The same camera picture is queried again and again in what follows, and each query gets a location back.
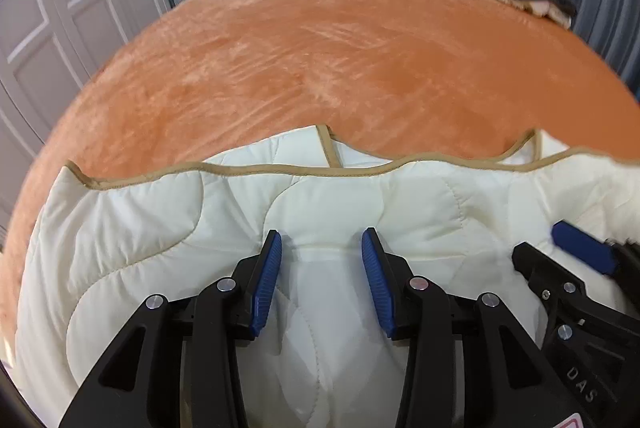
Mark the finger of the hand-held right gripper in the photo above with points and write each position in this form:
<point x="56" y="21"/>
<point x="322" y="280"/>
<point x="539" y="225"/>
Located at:
<point x="547" y="278"/>
<point x="582" y="245"/>

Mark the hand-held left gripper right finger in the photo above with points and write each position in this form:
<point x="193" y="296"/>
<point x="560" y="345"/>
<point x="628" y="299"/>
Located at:
<point x="376" y="283"/>

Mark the orange plush blanket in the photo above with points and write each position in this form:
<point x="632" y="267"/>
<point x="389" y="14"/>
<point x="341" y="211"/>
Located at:
<point x="320" y="58"/>

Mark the white quilted jacket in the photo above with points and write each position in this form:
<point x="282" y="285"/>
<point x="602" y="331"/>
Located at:
<point x="150" y="233"/>

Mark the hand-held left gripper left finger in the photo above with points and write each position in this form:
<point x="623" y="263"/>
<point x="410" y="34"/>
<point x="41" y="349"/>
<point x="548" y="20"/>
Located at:
<point x="265" y="283"/>

